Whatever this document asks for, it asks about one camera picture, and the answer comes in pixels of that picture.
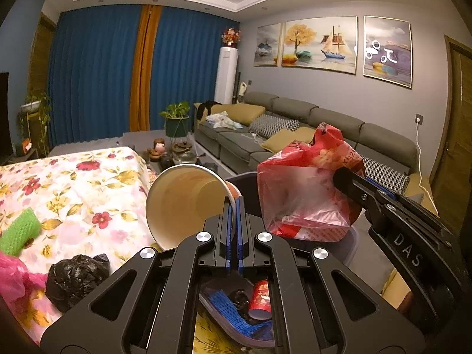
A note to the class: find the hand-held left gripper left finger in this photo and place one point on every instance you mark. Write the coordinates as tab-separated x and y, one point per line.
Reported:
230	228

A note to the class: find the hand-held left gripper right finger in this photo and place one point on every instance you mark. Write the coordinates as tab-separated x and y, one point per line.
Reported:
241	228

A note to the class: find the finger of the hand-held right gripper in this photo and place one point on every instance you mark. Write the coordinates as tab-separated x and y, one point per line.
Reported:
385	191
354	186

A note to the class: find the grey plastic bin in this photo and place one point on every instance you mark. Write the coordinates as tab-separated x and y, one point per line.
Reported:
249	195

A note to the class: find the red plastic bag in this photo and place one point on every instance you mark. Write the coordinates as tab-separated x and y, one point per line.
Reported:
306	191

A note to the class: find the red paper cup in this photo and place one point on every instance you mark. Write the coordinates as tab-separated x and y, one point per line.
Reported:
260	298
184	206

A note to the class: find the small black plastic bag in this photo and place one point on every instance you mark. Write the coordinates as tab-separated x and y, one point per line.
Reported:
239	300

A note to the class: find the blue foam net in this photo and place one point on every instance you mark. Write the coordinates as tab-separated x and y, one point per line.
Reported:
225	302

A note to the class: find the large black plastic bag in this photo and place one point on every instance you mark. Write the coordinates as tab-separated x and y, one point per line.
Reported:
77	280

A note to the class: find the green foam net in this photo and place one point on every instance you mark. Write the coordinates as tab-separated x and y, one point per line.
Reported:
20	230

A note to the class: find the pink plastic bag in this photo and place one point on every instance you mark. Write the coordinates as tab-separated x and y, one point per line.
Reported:
18	276

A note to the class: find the black white patterned cushion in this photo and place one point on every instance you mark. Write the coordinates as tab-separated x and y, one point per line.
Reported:
274	124
387	173

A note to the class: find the grey sofa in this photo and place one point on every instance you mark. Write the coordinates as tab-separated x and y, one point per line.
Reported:
332	118

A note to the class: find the dark coffee table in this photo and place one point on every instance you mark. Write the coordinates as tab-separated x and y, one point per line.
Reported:
184	158

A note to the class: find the wooden door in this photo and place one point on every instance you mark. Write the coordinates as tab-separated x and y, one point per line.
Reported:
41	51
455	125

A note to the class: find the white cloth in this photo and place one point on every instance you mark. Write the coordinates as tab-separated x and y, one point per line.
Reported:
223	121

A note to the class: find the pink figurine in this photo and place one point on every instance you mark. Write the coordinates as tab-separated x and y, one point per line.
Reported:
159	145

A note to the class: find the black clothing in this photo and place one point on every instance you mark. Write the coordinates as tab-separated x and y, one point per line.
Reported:
206	108

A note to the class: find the potted plant in green pot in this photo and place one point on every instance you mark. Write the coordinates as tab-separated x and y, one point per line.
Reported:
177	116

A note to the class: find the white handheld vacuum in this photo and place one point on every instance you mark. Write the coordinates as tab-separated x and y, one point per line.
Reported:
242	92

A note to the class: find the purple painting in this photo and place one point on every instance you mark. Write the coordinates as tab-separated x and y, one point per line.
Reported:
387	51

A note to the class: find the sailboat and tree painting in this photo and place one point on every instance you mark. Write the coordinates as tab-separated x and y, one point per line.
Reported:
319	46

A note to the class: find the white standing air conditioner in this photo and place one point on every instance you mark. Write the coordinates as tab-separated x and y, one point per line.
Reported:
226	77

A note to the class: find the floral printed cloth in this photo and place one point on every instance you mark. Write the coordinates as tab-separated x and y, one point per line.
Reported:
73	191

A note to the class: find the small grey landscape painting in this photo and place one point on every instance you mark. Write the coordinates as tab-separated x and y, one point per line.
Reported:
268	46

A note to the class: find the blue curtain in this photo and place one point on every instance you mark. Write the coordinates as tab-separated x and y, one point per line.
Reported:
188	66
92	77

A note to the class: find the orange curtain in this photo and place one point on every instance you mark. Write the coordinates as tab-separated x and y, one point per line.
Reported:
145	66

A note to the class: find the red flower decoration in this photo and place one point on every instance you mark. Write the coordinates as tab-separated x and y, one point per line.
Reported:
231	37

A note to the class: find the trailing plant on stand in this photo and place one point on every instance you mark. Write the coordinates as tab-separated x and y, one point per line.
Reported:
35	110

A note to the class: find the black television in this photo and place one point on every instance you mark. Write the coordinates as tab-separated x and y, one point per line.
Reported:
3	118

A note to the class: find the wall socket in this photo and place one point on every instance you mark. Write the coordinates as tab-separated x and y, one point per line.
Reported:
419	118

